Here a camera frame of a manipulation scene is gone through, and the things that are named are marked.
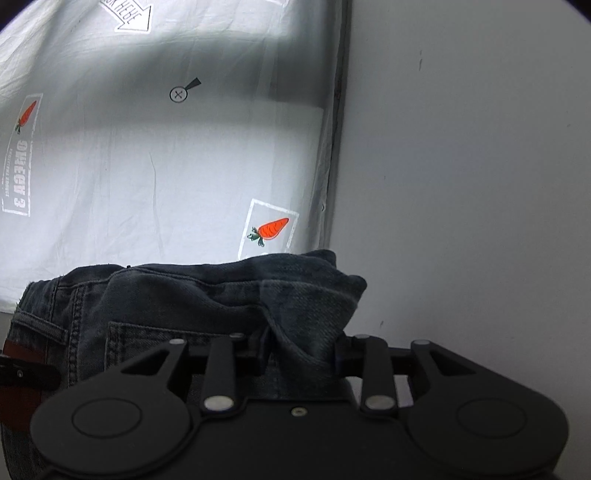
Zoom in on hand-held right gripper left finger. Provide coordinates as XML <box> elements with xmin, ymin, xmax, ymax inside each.
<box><xmin>119</xmin><ymin>332</ymin><xmax>271</xmax><ymax>412</ymax></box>

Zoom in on blue denim jeans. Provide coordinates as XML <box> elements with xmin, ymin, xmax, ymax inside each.
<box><xmin>0</xmin><ymin>249</ymin><xmax>368</xmax><ymax>480</ymax></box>

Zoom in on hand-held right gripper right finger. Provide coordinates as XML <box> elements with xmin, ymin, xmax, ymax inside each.
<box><xmin>335</xmin><ymin>333</ymin><xmax>465</xmax><ymax>412</ymax></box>

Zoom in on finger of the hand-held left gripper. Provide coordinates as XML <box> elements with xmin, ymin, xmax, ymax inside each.
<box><xmin>0</xmin><ymin>355</ymin><xmax>62</xmax><ymax>392</ymax></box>

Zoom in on white carrot-print sheet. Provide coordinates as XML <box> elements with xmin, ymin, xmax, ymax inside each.
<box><xmin>0</xmin><ymin>0</ymin><xmax>352</xmax><ymax>315</ymax></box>

